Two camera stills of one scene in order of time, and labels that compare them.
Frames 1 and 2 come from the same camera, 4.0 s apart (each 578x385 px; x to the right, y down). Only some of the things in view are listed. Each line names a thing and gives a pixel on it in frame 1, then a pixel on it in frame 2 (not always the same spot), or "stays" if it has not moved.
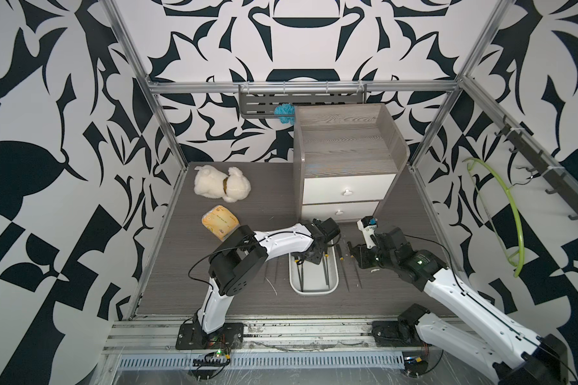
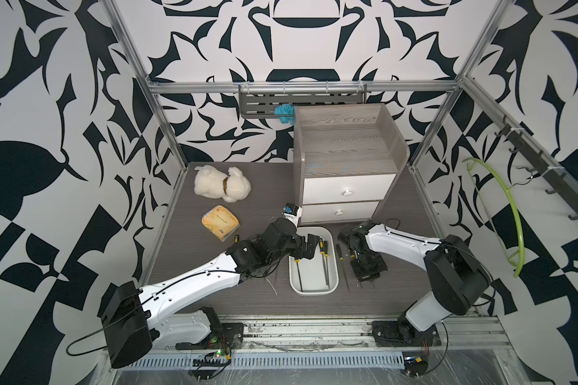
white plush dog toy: (213, 184) stays
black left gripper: (319, 257) to (299, 252)
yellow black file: (327, 268) stays
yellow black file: (296, 261) stays
